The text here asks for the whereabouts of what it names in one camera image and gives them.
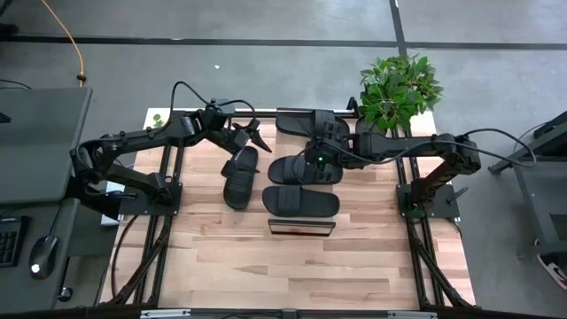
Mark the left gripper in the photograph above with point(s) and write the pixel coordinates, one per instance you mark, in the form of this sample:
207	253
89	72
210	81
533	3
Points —
235	141

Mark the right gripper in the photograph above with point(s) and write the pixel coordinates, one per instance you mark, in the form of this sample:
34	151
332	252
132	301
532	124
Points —
341	150

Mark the black frame wooden shelf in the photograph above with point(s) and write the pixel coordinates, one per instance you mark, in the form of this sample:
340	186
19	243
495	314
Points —
288	146

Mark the black rubber slide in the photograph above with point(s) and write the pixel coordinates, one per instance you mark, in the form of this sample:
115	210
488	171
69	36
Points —
283	170
310	203
241	186
292	124

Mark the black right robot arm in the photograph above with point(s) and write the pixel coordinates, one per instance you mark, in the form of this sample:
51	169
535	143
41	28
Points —
398	146

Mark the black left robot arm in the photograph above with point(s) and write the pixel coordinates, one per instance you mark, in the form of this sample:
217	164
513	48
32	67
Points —
142	137

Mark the potted green plant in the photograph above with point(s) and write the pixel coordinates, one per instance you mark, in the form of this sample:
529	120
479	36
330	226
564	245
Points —
394	93

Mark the white box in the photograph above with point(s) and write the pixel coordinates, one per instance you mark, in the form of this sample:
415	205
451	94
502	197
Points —
114	188

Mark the grey flat panel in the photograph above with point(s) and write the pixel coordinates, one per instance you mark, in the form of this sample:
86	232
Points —
40	142

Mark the dark metal cart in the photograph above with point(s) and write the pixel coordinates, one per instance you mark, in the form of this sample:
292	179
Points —
540	190

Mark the black computer mouse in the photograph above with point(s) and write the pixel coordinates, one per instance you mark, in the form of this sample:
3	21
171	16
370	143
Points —
43	257

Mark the black round knob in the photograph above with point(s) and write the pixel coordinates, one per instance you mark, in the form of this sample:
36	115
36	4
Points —
65	293

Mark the white red sneaker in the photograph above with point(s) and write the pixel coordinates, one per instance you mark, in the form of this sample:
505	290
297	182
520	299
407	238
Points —
553	270

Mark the black keyboard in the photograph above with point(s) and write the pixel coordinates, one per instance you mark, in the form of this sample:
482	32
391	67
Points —
9	241

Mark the grey desk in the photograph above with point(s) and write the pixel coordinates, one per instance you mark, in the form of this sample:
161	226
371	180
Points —
17	292

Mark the black aluminium rig frame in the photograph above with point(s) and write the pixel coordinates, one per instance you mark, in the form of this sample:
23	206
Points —
248	114

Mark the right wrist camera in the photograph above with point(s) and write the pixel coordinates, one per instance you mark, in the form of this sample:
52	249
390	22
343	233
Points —
321	157

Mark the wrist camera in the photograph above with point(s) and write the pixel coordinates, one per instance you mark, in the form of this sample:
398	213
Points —
321	157
219	113

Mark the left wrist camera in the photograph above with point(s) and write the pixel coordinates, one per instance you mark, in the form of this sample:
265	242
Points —
219	113

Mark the silver metal bracket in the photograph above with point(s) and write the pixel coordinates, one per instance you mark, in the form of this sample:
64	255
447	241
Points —
164	313
412	315

